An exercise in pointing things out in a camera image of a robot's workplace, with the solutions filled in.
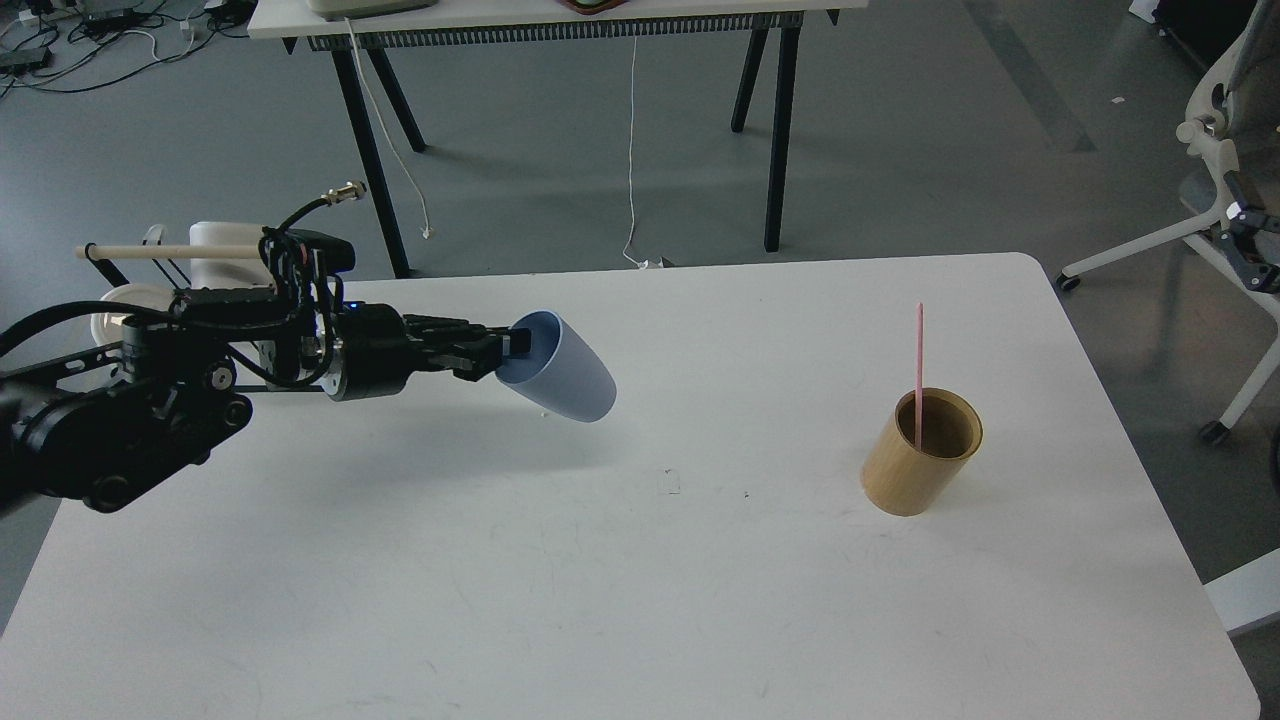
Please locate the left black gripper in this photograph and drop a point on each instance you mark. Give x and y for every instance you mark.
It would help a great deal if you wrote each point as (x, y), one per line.
(377, 350)

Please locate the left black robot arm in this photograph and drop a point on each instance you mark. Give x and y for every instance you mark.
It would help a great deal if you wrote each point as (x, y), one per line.
(110, 423)

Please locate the white plate in rack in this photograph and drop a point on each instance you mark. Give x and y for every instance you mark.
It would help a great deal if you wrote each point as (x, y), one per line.
(106, 327)

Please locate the black wire dish rack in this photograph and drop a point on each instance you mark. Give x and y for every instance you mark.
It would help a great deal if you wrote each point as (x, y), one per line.
(216, 256)

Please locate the bamboo cylinder holder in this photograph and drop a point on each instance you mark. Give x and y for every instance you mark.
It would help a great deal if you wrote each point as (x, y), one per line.
(923, 446)

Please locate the white background table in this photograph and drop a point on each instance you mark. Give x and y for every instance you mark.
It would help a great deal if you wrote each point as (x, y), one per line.
(359, 34)

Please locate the blue plastic cup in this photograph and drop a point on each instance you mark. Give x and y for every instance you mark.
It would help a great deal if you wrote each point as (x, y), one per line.
(559, 371)

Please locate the pink chopstick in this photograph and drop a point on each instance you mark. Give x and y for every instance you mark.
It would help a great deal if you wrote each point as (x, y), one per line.
(917, 375)

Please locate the white office chair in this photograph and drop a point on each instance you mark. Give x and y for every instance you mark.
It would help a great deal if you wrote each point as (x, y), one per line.
(1230, 125)

